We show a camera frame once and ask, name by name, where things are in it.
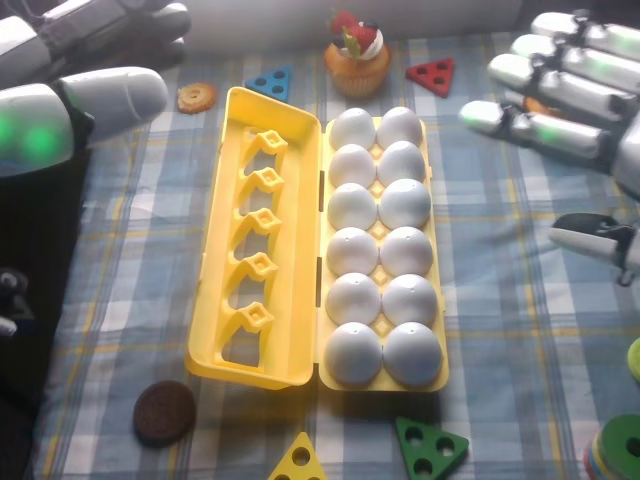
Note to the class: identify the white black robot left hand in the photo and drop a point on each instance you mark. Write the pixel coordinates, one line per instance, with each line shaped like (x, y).
(115, 100)

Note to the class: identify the yellow egg carton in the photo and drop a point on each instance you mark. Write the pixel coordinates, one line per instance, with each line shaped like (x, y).
(260, 250)

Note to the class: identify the blue plaid tablecloth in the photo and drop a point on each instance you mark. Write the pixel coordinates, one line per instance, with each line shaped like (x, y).
(500, 300)

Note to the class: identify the red triangle block with holes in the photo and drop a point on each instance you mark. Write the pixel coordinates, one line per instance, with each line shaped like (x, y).
(434, 75)

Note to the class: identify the green triangle block with holes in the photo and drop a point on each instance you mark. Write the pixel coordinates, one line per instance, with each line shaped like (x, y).
(425, 447)

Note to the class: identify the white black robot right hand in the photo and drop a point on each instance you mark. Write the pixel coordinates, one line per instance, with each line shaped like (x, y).
(565, 130)

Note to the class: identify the blue triangle block with holes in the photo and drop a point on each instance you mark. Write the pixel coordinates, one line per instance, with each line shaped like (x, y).
(272, 82)

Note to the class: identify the round chocolate toy cookie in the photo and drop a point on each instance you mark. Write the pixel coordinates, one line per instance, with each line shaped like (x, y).
(164, 412)

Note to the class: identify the round tan toy biscuit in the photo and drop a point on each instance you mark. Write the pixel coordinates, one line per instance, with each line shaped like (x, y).
(197, 98)

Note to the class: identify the yellow triangle block with holes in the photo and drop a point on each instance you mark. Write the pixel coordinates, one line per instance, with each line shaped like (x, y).
(299, 462)

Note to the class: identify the toy cupcake with strawberries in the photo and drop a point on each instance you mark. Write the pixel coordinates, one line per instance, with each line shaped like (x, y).
(357, 65)

